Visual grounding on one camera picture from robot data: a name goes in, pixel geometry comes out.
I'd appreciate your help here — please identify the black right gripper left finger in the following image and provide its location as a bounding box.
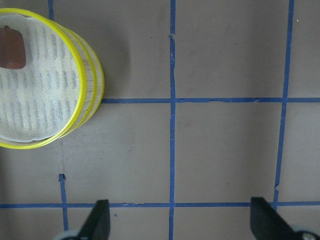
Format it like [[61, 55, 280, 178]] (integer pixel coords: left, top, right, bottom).
[[77, 199, 111, 240]]

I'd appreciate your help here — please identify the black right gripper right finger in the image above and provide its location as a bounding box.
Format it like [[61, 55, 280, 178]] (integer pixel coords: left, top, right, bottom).
[[250, 197, 296, 240]]

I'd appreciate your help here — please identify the yellow steamer layer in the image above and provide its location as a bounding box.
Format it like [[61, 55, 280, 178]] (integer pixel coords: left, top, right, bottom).
[[57, 24, 105, 137], [0, 8, 87, 150]]

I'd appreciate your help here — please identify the brown bun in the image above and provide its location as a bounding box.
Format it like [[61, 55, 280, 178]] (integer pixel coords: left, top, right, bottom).
[[0, 25, 27, 70]]

